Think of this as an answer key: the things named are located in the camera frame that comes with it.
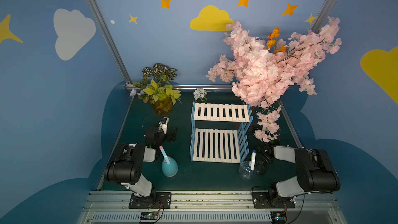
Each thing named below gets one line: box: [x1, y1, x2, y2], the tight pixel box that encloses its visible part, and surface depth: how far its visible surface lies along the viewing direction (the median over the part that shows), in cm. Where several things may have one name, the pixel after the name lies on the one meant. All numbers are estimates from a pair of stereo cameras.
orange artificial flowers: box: [266, 26, 287, 54], surface depth 75 cm
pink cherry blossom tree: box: [205, 17, 342, 143], surface depth 61 cm
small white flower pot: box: [192, 87, 208, 104], surface depth 106 cm
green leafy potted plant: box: [132, 63, 182, 117], surface depth 100 cm
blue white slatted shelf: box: [189, 101, 254, 164], surface depth 88 cm
